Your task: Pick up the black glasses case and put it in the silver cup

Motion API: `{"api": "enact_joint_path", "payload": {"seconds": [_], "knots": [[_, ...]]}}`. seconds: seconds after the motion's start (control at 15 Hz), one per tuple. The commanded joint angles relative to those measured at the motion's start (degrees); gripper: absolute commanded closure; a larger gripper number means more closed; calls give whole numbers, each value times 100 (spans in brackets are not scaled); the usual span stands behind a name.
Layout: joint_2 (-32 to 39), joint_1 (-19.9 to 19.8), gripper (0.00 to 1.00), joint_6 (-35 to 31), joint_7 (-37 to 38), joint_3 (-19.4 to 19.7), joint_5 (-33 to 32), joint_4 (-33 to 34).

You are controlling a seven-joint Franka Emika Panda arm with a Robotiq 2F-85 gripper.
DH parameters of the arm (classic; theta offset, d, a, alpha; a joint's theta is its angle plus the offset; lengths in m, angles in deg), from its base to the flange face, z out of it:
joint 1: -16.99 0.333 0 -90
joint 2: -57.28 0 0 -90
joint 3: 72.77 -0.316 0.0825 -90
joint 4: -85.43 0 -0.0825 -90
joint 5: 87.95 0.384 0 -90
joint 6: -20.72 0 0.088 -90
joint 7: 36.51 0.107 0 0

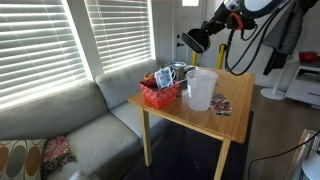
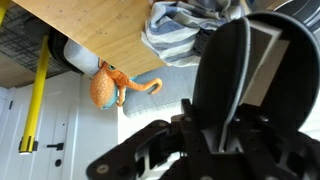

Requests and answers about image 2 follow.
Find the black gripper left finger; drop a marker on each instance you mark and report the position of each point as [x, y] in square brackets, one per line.
[156, 156]

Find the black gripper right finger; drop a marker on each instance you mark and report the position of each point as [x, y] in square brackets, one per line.
[273, 153]

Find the grey fabric sofa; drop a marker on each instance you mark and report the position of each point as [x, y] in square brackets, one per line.
[160, 96]

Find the orange octopus plush toy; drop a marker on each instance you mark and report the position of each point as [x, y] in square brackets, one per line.
[103, 90]

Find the white door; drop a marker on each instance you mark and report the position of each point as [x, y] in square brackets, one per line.
[50, 126]

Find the blue white striped cloth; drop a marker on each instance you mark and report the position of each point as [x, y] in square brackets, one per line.
[176, 33]

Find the grey woven floor mat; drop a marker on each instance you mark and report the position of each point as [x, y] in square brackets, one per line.
[23, 43]

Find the yellow post with black band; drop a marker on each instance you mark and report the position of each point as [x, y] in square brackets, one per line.
[35, 100]
[2, 10]

